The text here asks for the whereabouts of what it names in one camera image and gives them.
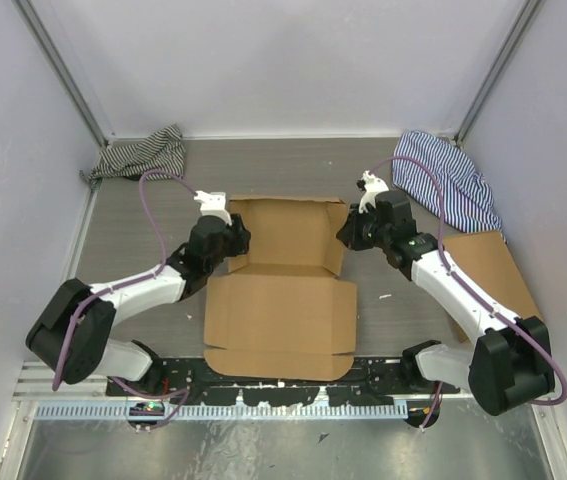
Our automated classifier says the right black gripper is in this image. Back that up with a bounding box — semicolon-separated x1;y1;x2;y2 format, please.
337;203;391;252

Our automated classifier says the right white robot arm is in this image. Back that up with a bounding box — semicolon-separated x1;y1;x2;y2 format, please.
336;190;557;416

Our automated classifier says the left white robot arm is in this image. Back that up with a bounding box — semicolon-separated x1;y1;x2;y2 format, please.
25;213;251;397

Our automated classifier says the folded brown cardboard box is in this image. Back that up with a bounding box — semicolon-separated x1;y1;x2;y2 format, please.
443;230;541;319

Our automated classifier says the grey striped cloth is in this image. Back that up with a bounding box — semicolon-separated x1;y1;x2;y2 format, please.
79;124;186;190

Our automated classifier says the blue striped cloth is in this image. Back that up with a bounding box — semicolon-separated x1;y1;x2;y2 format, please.
392;130;502;233

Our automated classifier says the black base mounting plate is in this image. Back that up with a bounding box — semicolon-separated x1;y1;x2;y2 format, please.
105;355;462;407

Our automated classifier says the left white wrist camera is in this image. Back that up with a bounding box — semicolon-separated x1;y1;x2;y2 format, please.
194;190;232;226

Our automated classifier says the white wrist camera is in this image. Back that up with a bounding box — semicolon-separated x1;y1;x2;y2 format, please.
194;190;232;226
356;170;389;214

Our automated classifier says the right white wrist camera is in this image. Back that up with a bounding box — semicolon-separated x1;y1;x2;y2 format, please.
356;170;389;214

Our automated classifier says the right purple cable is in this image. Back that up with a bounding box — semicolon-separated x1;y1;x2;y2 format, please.
370;155;567;431

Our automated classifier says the purple cable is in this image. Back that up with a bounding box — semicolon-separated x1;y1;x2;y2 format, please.
51;169;199;431
370;155;567;431

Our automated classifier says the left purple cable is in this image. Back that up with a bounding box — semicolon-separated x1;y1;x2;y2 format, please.
51;169;199;431

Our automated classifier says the white slotted cable duct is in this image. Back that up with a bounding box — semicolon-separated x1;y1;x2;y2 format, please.
33;399;408;421

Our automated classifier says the right aluminium corner post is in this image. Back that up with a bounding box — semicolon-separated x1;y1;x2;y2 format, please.
452;0;545;147

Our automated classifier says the aluminium corner post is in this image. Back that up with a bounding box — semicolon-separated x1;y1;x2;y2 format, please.
13;0;110;148
452;0;545;147

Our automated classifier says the left aluminium corner post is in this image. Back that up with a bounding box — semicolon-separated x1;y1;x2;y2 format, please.
13;0;110;148

